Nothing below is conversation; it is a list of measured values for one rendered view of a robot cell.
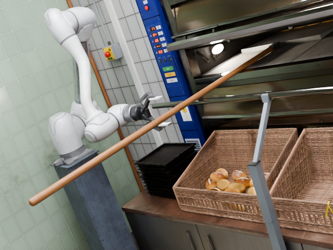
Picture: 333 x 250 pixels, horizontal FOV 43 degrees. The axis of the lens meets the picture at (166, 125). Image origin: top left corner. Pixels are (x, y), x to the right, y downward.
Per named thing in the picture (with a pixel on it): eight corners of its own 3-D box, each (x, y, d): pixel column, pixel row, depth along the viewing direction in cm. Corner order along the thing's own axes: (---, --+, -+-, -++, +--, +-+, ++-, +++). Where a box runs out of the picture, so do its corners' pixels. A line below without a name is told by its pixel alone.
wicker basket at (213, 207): (226, 168, 266) (213, 129, 259) (311, 173, 226) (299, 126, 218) (178, 211, 235) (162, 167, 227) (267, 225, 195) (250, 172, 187)
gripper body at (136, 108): (138, 102, 216) (150, 101, 209) (144, 117, 219) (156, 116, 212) (128, 108, 211) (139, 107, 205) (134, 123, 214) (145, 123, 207)
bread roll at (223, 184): (227, 191, 231) (234, 193, 235) (229, 179, 233) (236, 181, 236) (214, 189, 239) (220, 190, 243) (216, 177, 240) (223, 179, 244)
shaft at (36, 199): (33, 208, 145) (29, 200, 144) (29, 207, 147) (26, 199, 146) (273, 50, 254) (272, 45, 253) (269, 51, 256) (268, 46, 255)
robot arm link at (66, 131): (52, 156, 245) (36, 122, 239) (72, 142, 260) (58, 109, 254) (72, 154, 237) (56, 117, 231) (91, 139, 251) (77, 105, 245)
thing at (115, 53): (114, 58, 294) (109, 44, 292) (123, 56, 287) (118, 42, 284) (106, 62, 290) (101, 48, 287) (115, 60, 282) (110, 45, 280)
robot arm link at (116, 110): (139, 117, 224) (123, 130, 216) (122, 118, 235) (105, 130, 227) (132, 99, 221) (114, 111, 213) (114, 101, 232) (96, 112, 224)
